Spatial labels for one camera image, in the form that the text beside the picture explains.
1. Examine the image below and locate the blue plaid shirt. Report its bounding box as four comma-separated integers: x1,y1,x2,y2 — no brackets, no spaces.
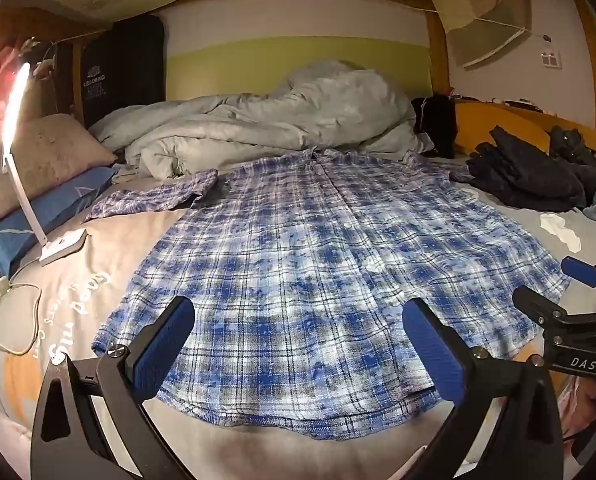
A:
83,147,573,428

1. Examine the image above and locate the pale canopy cloth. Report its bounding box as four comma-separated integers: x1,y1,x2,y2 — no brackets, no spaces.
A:
433,0,536,68

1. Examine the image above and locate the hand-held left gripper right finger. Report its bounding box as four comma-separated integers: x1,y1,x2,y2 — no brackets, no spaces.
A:
402,298,564,480

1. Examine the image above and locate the white desk lamp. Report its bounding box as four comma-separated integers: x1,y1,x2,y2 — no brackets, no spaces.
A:
0,62,88,267

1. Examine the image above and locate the white cable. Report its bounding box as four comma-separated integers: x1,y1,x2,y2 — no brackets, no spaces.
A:
0,280,44,356

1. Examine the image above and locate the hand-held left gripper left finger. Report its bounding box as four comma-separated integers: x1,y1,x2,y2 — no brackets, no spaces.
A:
30,295,195,480

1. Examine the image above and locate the wooden bed frame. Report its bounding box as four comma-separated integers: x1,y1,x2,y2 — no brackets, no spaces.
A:
0,0,596,161

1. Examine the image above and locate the pile of dark clothes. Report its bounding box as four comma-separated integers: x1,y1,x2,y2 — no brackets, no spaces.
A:
465,125,596,213

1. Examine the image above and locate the blue pillow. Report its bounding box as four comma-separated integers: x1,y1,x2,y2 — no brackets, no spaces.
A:
0,165,121,281

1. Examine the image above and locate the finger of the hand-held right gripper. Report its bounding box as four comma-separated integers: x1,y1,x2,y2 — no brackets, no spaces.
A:
560,256,596,312
512,286,569,323

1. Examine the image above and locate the beige pillow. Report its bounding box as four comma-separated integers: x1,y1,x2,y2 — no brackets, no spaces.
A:
0,113,118,223

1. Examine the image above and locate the orange bed rail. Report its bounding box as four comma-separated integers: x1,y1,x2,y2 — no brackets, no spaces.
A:
452,100,596,161

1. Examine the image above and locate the black bag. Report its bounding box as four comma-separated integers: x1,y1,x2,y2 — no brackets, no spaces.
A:
410,92,458,158

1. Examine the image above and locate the grey duvet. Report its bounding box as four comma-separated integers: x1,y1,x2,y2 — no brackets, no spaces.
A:
89,59,436,181

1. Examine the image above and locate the grey printed bed sheet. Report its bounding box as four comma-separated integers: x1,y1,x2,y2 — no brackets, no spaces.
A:
0,160,596,480

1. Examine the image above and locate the black printed cloth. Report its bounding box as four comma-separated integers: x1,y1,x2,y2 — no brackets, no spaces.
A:
75,14,166,126

